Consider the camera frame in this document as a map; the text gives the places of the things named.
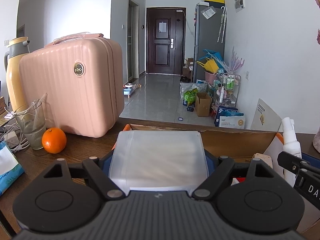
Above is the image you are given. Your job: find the white charger with cable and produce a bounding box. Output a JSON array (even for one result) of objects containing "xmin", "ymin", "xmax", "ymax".
[{"xmin": 0, "ymin": 122, "xmax": 30, "ymax": 153}]

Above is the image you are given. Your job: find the dark brown door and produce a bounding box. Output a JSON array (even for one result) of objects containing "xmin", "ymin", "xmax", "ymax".
[{"xmin": 146, "ymin": 7, "xmax": 187, "ymax": 76}]

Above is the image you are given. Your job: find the white lint brush red pad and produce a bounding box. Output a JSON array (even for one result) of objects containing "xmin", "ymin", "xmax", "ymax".
[{"xmin": 230, "ymin": 177, "xmax": 247, "ymax": 187}]

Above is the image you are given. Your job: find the blue white carton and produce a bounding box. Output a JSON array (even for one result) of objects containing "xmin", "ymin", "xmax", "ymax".
[{"xmin": 214, "ymin": 107, "xmax": 246, "ymax": 130}]

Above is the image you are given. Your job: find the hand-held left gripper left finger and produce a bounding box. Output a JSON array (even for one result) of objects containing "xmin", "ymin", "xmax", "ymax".
[{"xmin": 35, "ymin": 152, "xmax": 125, "ymax": 201}]

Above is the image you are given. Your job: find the glass jug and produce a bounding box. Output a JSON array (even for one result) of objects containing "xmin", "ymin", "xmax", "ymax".
[{"xmin": 13, "ymin": 93, "xmax": 48, "ymax": 150}]

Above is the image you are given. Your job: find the clear folded umbrella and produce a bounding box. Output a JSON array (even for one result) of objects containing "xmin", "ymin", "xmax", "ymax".
[{"xmin": 217, "ymin": 6, "xmax": 227, "ymax": 43}]

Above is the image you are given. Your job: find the open cardboard box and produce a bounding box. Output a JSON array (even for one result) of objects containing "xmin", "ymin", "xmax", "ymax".
[{"xmin": 195, "ymin": 92, "xmax": 213, "ymax": 117}]

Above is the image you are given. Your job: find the green plastic bag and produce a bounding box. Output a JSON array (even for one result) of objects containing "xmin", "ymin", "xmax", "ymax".
[{"xmin": 180, "ymin": 82, "xmax": 207, "ymax": 107}]

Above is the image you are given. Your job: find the yellow thermos jug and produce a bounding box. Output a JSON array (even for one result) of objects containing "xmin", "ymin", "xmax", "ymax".
[{"xmin": 4, "ymin": 37, "xmax": 32, "ymax": 113}]

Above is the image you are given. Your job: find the pink suitcase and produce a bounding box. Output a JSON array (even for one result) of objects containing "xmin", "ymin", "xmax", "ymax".
[{"xmin": 19, "ymin": 32, "xmax": 125, "ymax": 138}]

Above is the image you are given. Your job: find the blue bag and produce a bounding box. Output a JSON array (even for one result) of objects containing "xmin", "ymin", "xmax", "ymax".
[{"xmin": 202, "ymin": 49, "xmax": 227, "ymax": 69}]

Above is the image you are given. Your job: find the glass side door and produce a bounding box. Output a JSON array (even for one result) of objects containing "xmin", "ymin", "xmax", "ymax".
[{"xmin": 127, "ymin": 0, "xmax": 140, "ymax": 80}]

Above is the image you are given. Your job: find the yellow bag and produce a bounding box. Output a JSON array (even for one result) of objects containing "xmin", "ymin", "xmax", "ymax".
[{"xmin": 196, "ymin": 58, "xmax": 218, "ymax": 72}]

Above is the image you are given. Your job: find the wire rack cart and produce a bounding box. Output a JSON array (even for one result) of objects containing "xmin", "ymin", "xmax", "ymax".
[{"xmin": 212, "ymin": 73, "xmax": 242, "ymax": 110}]

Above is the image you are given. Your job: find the purple feather decoration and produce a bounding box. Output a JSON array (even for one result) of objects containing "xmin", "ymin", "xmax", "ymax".
[{"xmin": 226, "ymin": 46, "xmax": 244, "ymax": 74}]

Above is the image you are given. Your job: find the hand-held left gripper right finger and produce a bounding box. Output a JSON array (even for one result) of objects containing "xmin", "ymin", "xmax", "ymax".
[{"xmin": 192, "ymin": 152, "xmax": 284, "ymax": 201}]

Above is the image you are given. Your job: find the white plastic container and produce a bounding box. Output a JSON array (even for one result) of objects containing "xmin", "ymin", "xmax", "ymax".
[{"xmin": 109, "ymin": 130, "xmax": 209, "ymax": 193}]

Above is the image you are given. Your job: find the white spray bottle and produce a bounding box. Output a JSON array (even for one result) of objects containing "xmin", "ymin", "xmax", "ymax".
[{"xmin": 281, "ymin": 117, "xmax": 303, "ymax": 188}]

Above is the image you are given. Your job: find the orange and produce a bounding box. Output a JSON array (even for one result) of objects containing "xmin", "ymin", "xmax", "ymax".
[{"xmin": 42, "ymin": 127, "xmax": 67, "ymax": 154}]

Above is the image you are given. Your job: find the grey refrigerator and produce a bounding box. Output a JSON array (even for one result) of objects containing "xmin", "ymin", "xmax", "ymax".
[{"xmin": 194, "ymin": 2, "xmax": 225, "ymax": 83}]

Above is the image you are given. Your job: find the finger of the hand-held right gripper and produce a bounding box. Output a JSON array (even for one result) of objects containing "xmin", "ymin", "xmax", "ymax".
[
  {"xmin": 277, "ymin": 151, "xmax": 320, "ymax": 176},
  {"xmin": 301, "ymin": 152, "xmax": 320, "ymax": 167}
]

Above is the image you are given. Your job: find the white board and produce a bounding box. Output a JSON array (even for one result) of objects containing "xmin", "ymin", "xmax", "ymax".
[{"xmin": 251, "ymin": 98, "xmax": 289, "ymax": 132}]

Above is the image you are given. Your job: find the pink basket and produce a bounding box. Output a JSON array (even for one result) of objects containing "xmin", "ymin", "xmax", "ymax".
[{"xmin": 204, "ymin": 70, "xmax": 218, "ymax": 85}]

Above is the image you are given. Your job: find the blue tissue pack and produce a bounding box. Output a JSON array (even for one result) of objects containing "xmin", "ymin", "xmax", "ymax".
[{"xmin": 0, "ymin": 140, "xmax": 25, "ymax": 197}]

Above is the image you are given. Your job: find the pet bowl stand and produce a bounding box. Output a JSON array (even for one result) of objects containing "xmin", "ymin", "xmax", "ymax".
[{"xmin": 122, "ymin": 82, "xmax": 142, "ymax": 98}]

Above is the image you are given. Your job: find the red cardboard box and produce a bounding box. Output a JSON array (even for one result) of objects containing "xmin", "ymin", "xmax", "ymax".
[{"xmin": 114, "ymin": 124, "xmax": 285, "ymax": 188}]

